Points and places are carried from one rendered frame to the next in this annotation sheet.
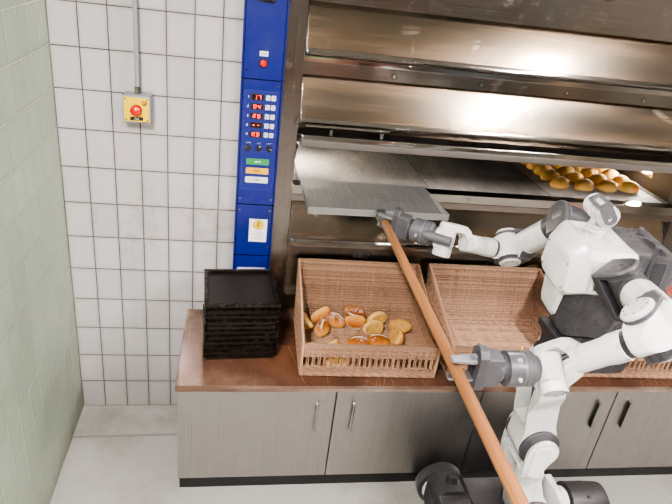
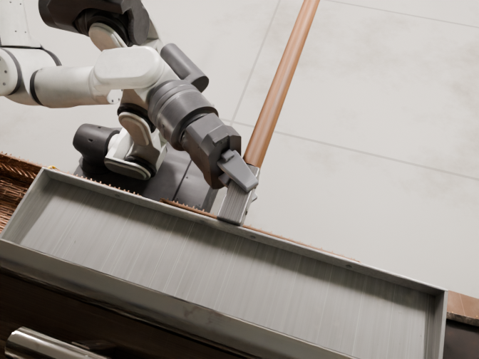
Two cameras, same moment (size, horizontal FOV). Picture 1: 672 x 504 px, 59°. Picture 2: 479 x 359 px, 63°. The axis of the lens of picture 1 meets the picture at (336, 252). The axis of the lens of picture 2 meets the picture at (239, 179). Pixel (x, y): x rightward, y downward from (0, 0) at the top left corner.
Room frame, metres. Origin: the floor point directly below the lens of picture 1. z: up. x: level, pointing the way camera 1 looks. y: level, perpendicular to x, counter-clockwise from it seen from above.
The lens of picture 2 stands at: (2.26, -0.03, 1.67)
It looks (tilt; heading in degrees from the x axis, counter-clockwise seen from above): 59 degrees down; 209
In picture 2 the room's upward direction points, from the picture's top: straight up
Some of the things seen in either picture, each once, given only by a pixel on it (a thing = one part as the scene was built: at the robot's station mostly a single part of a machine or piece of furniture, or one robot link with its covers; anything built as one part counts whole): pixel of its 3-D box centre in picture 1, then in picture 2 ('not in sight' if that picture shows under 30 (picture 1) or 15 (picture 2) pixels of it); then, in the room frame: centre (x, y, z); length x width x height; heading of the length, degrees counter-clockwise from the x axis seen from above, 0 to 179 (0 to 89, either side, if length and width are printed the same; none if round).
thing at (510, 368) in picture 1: (497, 368); not in sight; (1.18, -0.42, 1.20); 0.12 x 0.10 x 0.13; 101
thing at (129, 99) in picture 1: (137, 107); not in sight; (2.16, 0.80, 1.46); 0.10 x 0.07 x 0.10; 101
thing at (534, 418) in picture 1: (543, 400); (135, 72); (1.62, -0.76, 0.78); 0.18 x 0.15 x 0.47; 11
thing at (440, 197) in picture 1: (492, 198); not in sight; (2.51, -0.66, 1.16); 1.80 x 0.06 x 0.04; 101
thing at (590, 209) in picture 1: (599, 213); not in sight; (1.62, -0.74, 1.47); 0.10 x 0.07 x 0.09; 3
